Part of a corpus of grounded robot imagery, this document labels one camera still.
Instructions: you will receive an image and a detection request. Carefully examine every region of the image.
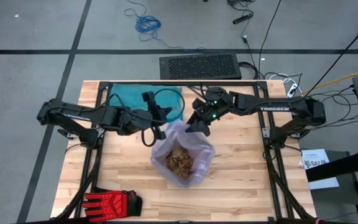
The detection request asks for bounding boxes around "thin black pole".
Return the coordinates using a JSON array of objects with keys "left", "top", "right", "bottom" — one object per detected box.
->
[{"left": 303, "top": 9, "right": 358, "bottom": 101}]

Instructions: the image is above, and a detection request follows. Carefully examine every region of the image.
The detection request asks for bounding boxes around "black perforated computer case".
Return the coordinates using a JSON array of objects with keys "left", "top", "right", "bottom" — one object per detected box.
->
[{"left": 159, "top": 52, "right": 242, "bottom": 81}]

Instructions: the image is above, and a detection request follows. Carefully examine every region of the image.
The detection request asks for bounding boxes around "yellow floor cable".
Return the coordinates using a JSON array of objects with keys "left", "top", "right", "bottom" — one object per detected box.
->
[{"left": 301, "top": 68, "right": 358, "bottom": 95}]

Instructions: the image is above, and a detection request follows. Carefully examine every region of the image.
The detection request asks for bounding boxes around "grey cabinet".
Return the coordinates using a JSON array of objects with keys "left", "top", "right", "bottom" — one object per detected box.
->
[{"left": 309, "top": 151, "right": 358, "bottom": 224}]

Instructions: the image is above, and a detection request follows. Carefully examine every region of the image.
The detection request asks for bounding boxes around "red black work glove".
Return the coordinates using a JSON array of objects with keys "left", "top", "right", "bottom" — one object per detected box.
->
[{"left": 81, "top": 189, "right": 143, "bottom": 223}]

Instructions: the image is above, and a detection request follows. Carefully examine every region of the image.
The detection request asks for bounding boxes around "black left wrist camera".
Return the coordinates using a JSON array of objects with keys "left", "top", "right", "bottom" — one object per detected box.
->
[{"left": 141, "top": 91, "right": 156, "bottom": 110}]

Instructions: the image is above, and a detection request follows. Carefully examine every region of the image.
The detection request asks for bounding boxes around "blue coiled cable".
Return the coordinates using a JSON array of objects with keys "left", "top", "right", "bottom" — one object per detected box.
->
[{"left": 124, "top": 0, "right": 221, "bottom": 54}]

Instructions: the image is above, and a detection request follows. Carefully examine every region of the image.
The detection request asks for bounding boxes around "translucent white trash bag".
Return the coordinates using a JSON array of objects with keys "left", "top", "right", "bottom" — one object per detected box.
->
[{"left": 150, "top": 119, "right": 216, "bottom": 189}]

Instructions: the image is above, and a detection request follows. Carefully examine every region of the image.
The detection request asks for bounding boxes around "brown paper wad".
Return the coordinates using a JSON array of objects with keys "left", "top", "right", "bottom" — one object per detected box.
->
[{"left": 178, "top": 154, "right": 195, "bottom": 180}]

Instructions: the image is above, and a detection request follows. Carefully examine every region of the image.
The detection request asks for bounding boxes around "white printed paper sheet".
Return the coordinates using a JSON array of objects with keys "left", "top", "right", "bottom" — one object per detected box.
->
[{"left": 300, "top": 148, "right": 340, "bottom": 190}]

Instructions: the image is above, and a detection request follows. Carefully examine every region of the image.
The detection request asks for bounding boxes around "black power strip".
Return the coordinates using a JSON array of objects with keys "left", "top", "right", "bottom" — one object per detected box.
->
[{"left": 232, "top": 11, "right": 254, "bottom": 25}]

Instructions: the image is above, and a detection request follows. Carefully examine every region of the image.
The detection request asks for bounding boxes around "black aluminium table frame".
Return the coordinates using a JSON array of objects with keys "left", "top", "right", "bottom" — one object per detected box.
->
[{"left": 54, "top": 80, "right": 317, "bottom": 224}]

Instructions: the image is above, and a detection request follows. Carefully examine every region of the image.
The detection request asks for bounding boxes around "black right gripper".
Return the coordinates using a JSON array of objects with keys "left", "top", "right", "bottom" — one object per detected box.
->
[{"left": 184, "top": 86, "right": 233, "bottom": 138}]

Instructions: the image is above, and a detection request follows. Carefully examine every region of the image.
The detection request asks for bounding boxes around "long brown paper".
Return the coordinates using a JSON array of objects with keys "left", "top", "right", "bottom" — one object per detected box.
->
[{"left": 165, "top": 145, "right": 186, "bottom": 175}]

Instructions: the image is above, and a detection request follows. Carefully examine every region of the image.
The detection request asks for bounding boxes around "black slanted bar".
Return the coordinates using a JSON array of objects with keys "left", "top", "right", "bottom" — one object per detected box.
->
[{"left": 305, "top": 148, "right": 358, "bottom": 183}]

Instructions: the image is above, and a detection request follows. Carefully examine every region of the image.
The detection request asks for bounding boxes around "teal plastic trash bag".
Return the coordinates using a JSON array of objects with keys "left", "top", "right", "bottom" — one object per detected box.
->
[{"left": 108, "top": 83, "right": 185, "bottom": 123}]

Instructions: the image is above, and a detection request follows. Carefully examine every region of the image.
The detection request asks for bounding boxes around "black left camera cable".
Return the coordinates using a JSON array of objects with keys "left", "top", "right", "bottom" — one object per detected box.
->
[{"left": 152, "top": 88, "right": 186, "bottom": 123}]

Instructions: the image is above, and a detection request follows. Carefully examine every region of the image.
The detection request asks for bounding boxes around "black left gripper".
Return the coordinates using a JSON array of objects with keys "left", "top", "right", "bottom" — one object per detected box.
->
[{"left": 116, "top": 106, "right": 173, "bottom": 141}]

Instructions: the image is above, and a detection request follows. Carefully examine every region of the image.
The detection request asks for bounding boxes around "long thin black cable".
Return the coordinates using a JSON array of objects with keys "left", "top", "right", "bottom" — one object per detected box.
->
[{"left": 257, "top": 0, "right": 282, "bottom": 79}]

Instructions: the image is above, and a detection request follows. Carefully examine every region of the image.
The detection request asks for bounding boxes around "black cable bundle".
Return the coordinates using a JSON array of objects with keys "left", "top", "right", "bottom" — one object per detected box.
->
[{"left": 227, "top": 0, "right": 257, "bottom": 13}]

